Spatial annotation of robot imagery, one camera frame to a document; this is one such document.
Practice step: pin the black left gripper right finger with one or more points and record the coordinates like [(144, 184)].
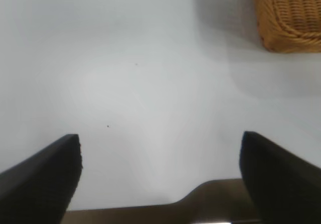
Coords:
[(281, 183)]

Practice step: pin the woven wicker basket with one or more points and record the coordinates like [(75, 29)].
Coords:
[(288, 13)]

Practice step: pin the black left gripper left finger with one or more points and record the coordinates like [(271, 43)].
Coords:
[(40, 188)]

